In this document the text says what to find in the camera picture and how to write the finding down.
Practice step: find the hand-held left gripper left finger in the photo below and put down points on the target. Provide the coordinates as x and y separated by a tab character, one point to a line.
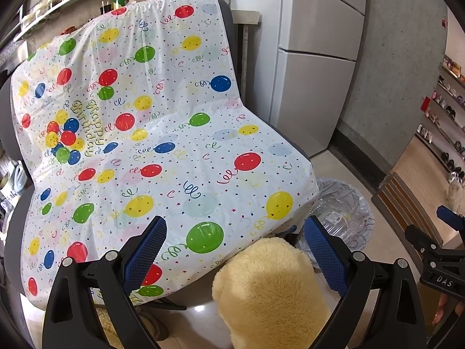
145	258

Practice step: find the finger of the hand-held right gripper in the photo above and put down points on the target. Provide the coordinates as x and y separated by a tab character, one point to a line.
450	216
417	236

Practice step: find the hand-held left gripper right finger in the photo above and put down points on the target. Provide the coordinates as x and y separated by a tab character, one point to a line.
325	258

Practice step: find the round bin with grey bag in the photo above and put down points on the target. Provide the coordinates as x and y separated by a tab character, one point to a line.
358	196

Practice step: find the person's right hand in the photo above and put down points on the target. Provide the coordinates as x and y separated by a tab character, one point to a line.
442	309

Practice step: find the white fluffy object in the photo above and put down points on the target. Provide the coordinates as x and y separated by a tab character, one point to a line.
456	192

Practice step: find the yellow plush trouser leg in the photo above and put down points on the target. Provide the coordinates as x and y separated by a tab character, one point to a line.
109	329
269	291

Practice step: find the shoe rack with shoes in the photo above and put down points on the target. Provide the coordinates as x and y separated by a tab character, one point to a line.
447	109

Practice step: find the grey office chair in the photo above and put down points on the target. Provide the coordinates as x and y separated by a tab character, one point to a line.
16	243

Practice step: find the white refrigerator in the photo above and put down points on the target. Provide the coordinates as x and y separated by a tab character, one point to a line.
312	91

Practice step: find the balloon print plastic sheet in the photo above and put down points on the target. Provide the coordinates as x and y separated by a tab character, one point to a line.
174	80

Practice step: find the stone counter slab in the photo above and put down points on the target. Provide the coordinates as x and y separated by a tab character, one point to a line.
247	16

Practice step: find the dark soy sauce bottle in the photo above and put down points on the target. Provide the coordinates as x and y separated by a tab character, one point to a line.
106	5

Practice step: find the glass storage jar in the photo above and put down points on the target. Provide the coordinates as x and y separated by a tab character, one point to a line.
54	0
38	7

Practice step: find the red wall box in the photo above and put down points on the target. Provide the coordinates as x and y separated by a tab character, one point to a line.
425	103

